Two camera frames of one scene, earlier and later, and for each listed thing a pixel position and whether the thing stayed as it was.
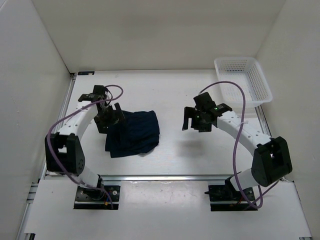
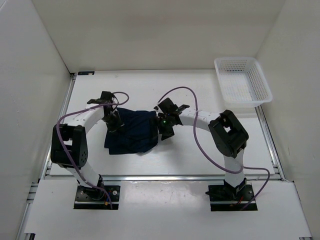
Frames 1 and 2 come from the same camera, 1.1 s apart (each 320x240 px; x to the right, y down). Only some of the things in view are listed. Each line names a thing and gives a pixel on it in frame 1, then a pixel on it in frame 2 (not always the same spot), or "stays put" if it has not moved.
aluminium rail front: [164, 178] stays put
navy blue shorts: [137, 134] stays put
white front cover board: [165, 208] stays put
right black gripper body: [198, 122] to [165, 125]
